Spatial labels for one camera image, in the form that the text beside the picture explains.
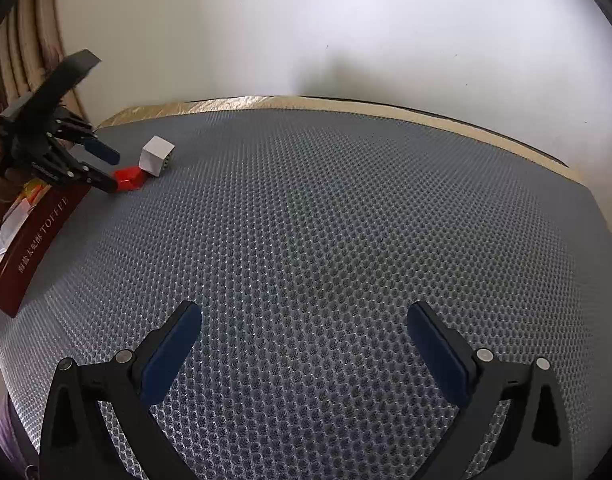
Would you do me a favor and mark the red wooden block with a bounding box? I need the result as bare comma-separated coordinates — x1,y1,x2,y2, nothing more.
113,166,149,193

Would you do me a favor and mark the white striped wooden cube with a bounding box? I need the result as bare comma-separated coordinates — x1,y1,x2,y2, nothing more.
138,136,175,177

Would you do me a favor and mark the person's left hand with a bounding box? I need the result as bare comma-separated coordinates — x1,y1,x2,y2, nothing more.
0,144,32,204

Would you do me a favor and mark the purple cloth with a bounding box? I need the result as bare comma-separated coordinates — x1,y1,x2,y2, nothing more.
0,393,39,480

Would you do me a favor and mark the red gold toffee box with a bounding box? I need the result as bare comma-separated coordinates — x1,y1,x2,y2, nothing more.
0,185,91,318

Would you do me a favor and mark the beige patterned curtain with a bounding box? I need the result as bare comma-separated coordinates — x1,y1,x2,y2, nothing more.
0,0,87,122

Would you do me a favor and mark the grey mesh cushion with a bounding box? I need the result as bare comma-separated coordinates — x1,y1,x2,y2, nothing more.
0,104,612,479

